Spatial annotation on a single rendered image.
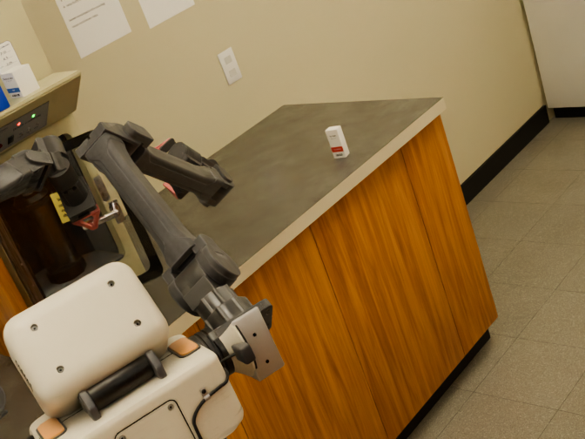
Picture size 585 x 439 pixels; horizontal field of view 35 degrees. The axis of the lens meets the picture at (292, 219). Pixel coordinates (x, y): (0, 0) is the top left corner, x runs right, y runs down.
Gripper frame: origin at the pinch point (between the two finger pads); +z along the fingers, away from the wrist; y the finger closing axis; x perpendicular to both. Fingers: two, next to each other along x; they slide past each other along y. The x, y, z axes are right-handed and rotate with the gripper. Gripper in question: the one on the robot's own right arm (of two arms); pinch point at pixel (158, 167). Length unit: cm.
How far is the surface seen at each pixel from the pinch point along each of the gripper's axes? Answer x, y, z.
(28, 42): 6.4, 40.1, 13.4
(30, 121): 20.1, 27.1, 6.3
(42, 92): 16.4, 32.3, 1.7
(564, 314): -98, -132, -35
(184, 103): -56, -16, 54
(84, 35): -35, 21, 55
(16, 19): 5.8, 45.7, 13.7
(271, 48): -101, -22, 53
